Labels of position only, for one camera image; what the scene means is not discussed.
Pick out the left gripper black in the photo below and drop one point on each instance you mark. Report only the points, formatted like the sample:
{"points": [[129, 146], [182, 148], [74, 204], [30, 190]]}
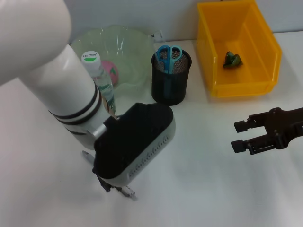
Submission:
{"points": [[105, 185]]}

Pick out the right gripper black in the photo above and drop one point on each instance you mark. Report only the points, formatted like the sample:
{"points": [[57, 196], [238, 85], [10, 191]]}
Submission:
{"points": [[286, 125]]}

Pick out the grey pen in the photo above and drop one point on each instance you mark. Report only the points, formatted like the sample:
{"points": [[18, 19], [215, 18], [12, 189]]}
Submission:
{"points": [[130, 195]]}

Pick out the green plastic wrapper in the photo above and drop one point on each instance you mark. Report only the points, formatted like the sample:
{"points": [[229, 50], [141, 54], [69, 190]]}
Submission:
{"points": [[233, 60]]}

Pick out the light blue scissors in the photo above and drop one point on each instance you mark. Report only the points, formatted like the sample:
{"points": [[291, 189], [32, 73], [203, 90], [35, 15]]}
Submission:
{"points": [[166, 61]]}

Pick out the pink toy peach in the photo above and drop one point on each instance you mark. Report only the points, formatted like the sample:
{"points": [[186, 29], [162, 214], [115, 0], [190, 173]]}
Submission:
{"points": [[112, 71]]}

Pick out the water bottle green label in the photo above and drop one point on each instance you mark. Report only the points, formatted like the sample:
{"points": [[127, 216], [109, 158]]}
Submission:
{"points": [[91, 59]]}

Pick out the transparent plastic ruler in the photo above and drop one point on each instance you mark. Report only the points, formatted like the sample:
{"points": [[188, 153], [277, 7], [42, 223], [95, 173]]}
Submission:
{"points": [[158, 35]]}

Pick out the black mesh pen holder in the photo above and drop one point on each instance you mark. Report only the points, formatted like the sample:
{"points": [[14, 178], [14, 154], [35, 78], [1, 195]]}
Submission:
{"points": [[180, 87]]}

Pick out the green translucent fruit bowl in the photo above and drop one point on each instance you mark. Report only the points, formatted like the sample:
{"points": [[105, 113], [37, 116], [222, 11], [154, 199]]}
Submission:
{"points": [[132, 52]]}

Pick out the yellow plastic bin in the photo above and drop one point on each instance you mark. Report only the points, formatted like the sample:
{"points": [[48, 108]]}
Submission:
{"points": [[255, 78]]}

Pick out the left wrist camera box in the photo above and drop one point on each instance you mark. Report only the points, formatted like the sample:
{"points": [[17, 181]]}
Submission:
{"points": [[132, 142]]}

